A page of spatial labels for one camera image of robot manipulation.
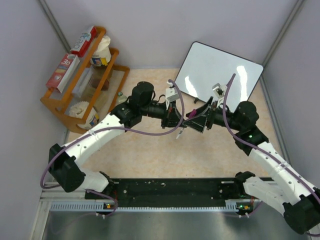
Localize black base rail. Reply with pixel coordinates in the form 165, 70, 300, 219
84, 177, 253, 208

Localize pink marker cap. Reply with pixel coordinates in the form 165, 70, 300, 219
188, 109, 197, 119

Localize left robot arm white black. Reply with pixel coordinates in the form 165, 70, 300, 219
45, 79, 183, 199

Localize red white toothpaste box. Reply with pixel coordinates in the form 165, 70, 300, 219
70, 25, 97, 58
46, 53, 80, 93

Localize red white toothpaste box lower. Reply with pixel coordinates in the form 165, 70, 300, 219
46, 53, 80, 93

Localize red white toothpaste box upper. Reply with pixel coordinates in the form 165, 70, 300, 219
70, 25, 97, 58

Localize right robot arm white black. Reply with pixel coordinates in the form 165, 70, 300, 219
186, 99, 320, 235

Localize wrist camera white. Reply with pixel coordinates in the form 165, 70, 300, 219
212, 83, 227, 99
165, 87, 180, 103

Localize orange wooden shelf rack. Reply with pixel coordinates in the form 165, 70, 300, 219
40, 26, 130, 134

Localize clear plastic bottle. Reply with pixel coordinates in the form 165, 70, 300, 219
116, 91, 128, 105

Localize white cup lower shelf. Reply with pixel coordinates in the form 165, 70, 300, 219
68, 101, 101, 131

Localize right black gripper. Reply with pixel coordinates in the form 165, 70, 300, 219
183, 96, 243, 133

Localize white cup upper shelf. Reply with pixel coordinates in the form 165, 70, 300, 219
90, 35, 112, 67

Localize brown box on shelf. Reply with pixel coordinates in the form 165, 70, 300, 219
101, 79, 110, 91

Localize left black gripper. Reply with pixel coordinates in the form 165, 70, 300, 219
140, 98, 185, 129

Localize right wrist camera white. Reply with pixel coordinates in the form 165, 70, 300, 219
212, 83, 227, 99

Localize white cup shelf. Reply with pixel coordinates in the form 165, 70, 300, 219
90, 35, 112, 67
68, 101, 101, 131

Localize white whiteboard black frame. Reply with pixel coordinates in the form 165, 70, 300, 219
175, 41, 264, 112

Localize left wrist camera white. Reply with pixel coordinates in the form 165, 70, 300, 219
165, 87, 180, 103

